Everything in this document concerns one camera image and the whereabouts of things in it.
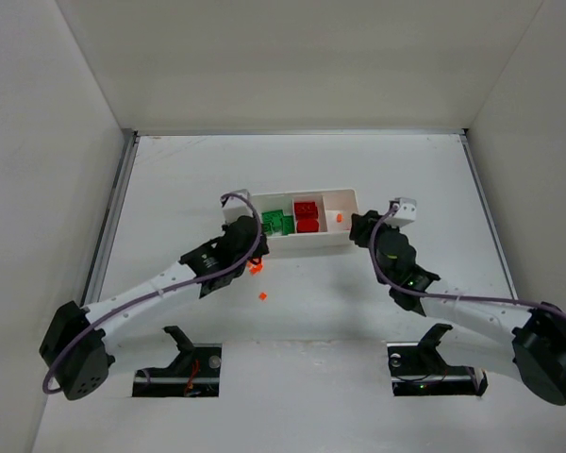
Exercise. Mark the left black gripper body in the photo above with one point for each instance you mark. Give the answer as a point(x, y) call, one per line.
point(258, 241)

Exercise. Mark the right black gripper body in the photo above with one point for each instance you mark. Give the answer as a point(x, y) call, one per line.
point(361, 226)

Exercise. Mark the green lego pieces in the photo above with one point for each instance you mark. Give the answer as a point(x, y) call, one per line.
point(284, 229)

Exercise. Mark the red curved lego piece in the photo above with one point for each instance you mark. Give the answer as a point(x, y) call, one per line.
point(307, 225)

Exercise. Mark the red lego block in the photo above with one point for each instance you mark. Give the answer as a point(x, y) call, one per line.
point(305, 210)

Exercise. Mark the green lego brick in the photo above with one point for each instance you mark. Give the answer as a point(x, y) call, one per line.
point(274, 217)

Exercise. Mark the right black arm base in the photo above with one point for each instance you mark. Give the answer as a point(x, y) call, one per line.
point(418, 369)

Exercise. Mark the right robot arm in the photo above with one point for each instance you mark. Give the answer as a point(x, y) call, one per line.
point(516, 338)

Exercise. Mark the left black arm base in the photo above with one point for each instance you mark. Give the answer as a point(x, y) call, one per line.
point(193, 373)

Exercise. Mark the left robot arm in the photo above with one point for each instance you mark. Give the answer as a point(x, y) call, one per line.
point(83, 346)

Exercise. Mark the white three-compartment container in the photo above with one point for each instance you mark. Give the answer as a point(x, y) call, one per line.
point(329, 203)

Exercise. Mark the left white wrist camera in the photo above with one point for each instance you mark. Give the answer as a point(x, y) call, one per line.
point(235, 207)

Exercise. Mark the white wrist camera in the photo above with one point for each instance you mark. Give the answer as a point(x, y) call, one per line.
point(235, 207)
point(404, 212)

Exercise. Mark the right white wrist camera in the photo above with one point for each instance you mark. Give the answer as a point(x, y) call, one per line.
point(404, 212)

